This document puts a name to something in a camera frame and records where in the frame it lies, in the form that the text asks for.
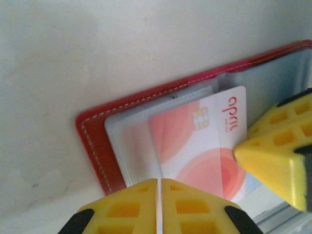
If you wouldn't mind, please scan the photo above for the aluminium rail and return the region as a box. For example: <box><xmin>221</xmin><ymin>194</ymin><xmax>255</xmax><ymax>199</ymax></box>
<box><xmin>253</xmin><ymin>202</ymin><xmax>312</xmax><ymax>234</ymax></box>

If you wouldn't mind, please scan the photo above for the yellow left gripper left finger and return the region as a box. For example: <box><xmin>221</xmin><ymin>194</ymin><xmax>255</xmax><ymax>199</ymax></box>
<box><xmin>57</xmin><ymin>177</ymin><xmax>159</xmax><ymax>234</ymax></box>

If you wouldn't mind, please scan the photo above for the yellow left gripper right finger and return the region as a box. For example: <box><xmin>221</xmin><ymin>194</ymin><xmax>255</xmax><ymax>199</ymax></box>
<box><xmin>160</xmin><ymin>178</ymin><xmax>265</xmax><ymax>234</ymax></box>

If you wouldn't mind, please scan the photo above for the red card holder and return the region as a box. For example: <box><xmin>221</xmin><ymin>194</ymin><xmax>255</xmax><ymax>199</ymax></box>
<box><xmin>74</xmin><ymin>40</ymin><xmax>312</xmax><ymax>195</ymax></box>

